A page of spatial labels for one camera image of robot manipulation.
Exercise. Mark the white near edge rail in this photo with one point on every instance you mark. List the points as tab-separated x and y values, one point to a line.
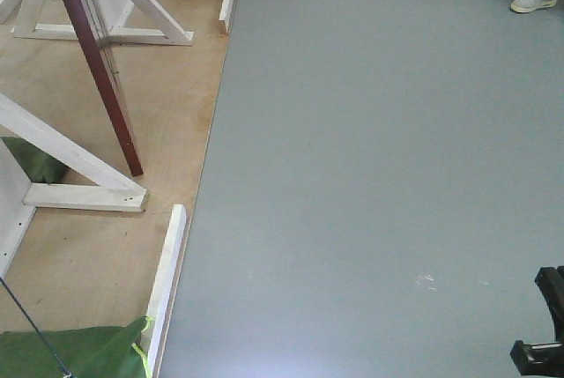
160	306

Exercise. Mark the white sneaker lower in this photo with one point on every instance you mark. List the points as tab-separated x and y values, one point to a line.
528	6

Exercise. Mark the green sandbag near corner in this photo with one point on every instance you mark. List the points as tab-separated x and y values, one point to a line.
105	351

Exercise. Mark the white wooden support brace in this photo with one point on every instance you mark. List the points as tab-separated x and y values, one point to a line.
111	190

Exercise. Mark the green sandbag behind brace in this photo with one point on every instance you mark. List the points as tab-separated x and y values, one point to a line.
39	166

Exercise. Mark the brown wooden door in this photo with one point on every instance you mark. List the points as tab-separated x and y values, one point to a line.
92	34

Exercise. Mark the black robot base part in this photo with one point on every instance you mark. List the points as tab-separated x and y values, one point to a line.
543	357

